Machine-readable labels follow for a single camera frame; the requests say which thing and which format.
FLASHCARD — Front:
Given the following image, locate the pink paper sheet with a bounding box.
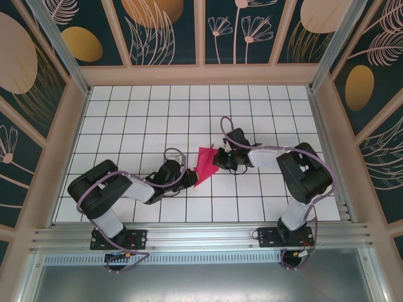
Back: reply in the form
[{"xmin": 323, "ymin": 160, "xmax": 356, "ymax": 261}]
[{"xmin": 192, "ymin": 145, "xmax": 220, "ymax": 189}]

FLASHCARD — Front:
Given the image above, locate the grey metal sheet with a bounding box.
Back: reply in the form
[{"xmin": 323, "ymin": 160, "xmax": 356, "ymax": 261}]
[{"xmin": 18, "ymin": 248, "xmax": 388, "ymax": 302}]

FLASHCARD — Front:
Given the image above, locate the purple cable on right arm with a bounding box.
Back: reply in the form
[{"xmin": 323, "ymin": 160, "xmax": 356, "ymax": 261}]
[{"xmin": 220, "ymin": 116, "xmax": 334, "ymax": 271}]

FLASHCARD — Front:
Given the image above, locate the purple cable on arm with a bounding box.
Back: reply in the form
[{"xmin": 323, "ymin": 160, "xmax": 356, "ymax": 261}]
[
  {"xmin": 220, "ymin": 116, "xmax": 334, "ymax": 271},
  {"xmin": 76, "ymin": 147, "xmax": 189, "ymax": 274}
]

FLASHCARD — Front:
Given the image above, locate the long aluminium mounting rail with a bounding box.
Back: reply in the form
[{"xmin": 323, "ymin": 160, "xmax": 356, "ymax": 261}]
[{"xmin": 30, "ymin": 221, "xmax": 375, "ymax": 252}]

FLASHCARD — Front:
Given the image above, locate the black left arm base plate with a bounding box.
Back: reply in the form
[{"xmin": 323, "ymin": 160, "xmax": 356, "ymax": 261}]
[{"xmin": 90, "ymin": 228, "xmax": 149, "ymax": 251}]

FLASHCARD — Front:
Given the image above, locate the slotted grey cable duct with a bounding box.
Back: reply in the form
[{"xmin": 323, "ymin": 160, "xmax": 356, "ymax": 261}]
[{"xmin": 43, "ymin": 250, "xmax": 284, "ymax": 265}]

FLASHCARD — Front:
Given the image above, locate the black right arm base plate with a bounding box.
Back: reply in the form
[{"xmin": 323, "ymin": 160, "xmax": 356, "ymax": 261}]
[{"xmin": 257, "ymin": 226, "xmax": 315, "ymax": 248}]

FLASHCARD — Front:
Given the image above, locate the aluminium side rail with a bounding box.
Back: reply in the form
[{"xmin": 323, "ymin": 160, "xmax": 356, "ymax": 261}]
[{"xmin": 307, "ymin": 86, "xmax": 356, "ymax": 224}]

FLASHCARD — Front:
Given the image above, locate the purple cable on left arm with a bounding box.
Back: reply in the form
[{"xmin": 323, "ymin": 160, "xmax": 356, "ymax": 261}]
[{"xmin": 76, "ymin": 147, "xmax": 189, "ymax": 274}]

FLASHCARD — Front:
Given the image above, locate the dark floral wall panel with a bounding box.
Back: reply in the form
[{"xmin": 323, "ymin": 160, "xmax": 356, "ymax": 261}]
[
  {"xmin": 203, "ymin": 0, "xmax": 292, "ymax": 66},
  {"xmin": 0, "ymin": 9, "xmax": 69, "ymax": 142},
  {"xmin": 0, "ymin": 108, "xmax": 45, "ymax": 229},
  {"xmin": 112, "ymin": 0, "xmax": 203, "ymax": 67},
  {"xmin": 276, "ymin": 0, "xmax": 350, "ymax": 65},
  {"xmin": 52, "ymin": 0, "xmax": 124, "ymax": 67},
  {"xmin": 332, "ymin": 0, "xmax": 403, "ymax": 131},
  {"xmin": 358, "ymin": 119, "xmax": 403, "ymax": 223}
]

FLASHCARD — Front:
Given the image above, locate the aluminium corner post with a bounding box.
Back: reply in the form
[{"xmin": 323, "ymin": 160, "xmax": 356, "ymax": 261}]
[
  {"xmin": 310, "ymin": 0, "xmax": 369, "ymax": 92},
  {"xmin": 25, "ymin": 0, "xmax": 92, "ymax": 97}
]

